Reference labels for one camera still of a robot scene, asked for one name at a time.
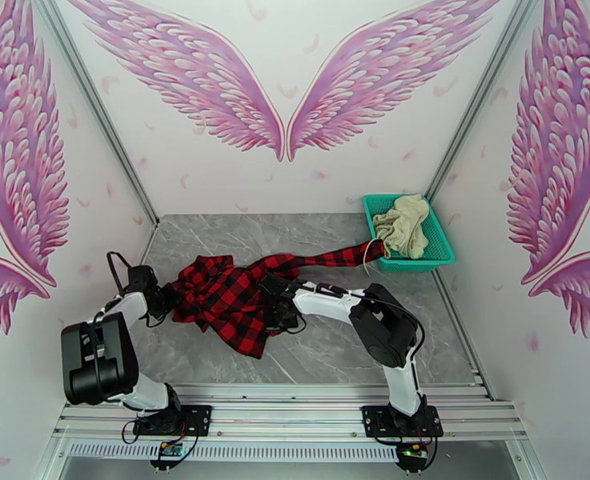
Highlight red black plaid shirt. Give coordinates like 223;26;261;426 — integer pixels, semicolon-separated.
168;242;391;361

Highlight cream shorts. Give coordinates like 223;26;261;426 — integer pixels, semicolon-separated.
362;193;431;269

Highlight small circuit board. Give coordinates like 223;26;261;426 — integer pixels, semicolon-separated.
396;442;433;467
149;442;186;470

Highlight teal plastic basket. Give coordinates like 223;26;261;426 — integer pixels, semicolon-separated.
362;194;456;273

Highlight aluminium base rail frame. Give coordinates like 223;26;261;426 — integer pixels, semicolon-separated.
51;383;528;442

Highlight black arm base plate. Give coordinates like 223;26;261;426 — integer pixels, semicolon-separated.
362;404;444;438
133;404;213;437

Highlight white slotted cable duct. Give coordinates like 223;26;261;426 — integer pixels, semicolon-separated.
68;442;399;463

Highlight aluminium corner post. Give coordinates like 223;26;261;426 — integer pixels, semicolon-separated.
424;0;546;205
29;0;161;226

